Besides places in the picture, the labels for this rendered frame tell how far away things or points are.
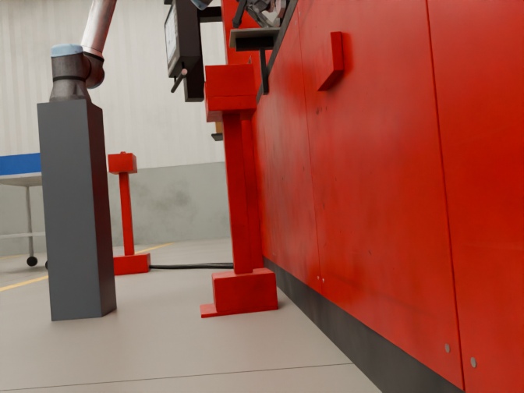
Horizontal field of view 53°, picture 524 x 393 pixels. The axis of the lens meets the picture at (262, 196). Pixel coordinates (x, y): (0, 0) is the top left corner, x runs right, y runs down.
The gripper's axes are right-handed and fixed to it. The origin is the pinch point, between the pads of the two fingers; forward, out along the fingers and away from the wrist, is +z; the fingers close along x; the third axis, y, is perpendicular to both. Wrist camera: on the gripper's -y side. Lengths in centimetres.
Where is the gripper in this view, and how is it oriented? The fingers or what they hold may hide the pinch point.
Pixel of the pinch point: (273, 32)
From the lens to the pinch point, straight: 213.2
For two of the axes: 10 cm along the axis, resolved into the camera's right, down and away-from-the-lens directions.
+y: 7.1, -7.1, 0.4
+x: -0.2, 0.4, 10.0
